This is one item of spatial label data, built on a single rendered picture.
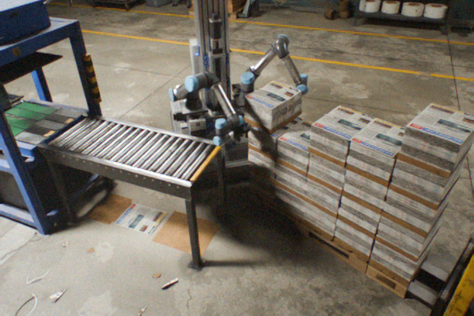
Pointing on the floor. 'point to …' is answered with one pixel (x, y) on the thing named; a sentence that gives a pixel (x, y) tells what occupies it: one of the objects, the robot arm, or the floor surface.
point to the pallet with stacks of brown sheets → (235, 0)
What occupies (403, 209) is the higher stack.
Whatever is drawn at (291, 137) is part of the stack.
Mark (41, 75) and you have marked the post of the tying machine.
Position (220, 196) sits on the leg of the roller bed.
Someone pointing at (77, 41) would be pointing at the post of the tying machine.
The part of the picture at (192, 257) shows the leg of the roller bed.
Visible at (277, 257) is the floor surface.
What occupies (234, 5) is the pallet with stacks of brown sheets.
